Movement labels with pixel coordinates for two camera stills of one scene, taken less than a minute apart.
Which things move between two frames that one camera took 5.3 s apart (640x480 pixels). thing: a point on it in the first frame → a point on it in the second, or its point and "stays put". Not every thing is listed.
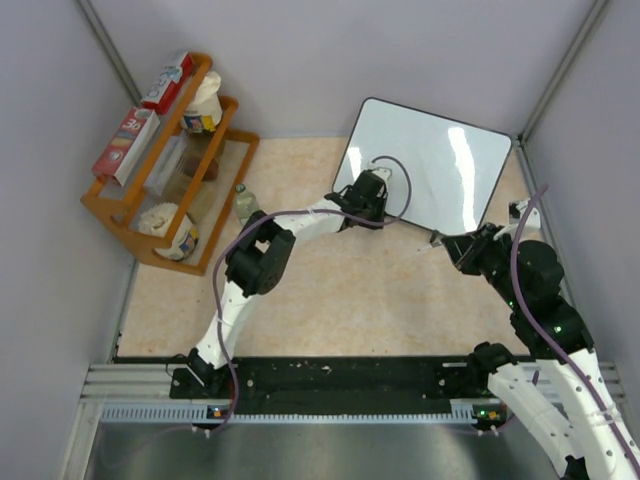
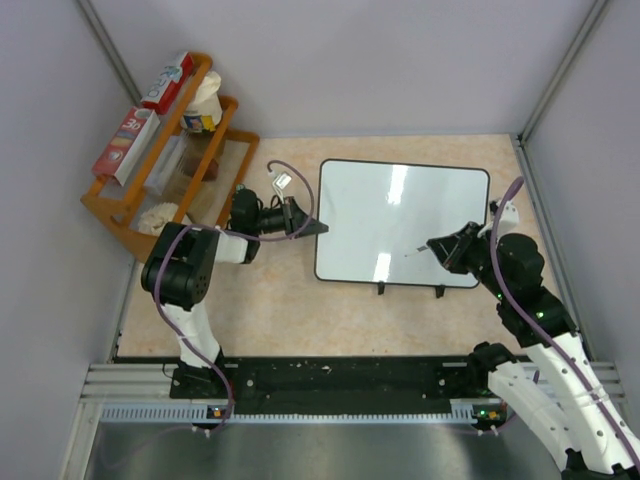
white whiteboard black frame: x=454 y=166 → x=381 y=217
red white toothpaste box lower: x=125 y=149 stays put
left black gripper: x=380 y=199 → x=298 y=224
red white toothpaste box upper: x=168 y=85 stays put
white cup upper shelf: x=204 y=112 stays put
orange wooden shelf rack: x=178 y=195 stays put
